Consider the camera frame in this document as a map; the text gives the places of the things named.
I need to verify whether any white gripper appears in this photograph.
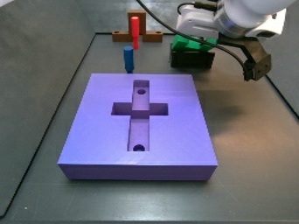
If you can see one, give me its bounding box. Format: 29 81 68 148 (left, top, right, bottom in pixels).
176 3 285 39

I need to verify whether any green U-shaped block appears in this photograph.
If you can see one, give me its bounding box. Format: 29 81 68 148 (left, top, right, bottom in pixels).
172 35 212 52

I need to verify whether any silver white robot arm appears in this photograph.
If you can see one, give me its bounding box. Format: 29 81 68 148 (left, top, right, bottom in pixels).
176 0 297 39

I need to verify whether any purple board with cross slot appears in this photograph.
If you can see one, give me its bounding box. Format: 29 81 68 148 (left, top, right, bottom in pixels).
58 73 217 180

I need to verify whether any brown T-shaped block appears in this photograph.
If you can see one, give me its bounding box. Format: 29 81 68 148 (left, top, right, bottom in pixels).
112 10 162 43

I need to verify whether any red hexagonal peg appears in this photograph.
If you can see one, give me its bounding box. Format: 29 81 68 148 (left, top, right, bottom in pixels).
130 16 140 50

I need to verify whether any blue hexagonal peg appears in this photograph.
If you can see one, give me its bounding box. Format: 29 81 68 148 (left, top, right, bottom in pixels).
124 45 134 74

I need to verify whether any black angle bracket fixture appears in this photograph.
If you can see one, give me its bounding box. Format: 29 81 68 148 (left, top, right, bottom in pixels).
169 50 215 69

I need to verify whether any black camera cable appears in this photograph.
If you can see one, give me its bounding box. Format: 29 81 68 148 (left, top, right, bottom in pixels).
134 0 249 74

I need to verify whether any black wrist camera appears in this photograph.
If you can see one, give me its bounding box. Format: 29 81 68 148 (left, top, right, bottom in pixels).
219 35 272 81

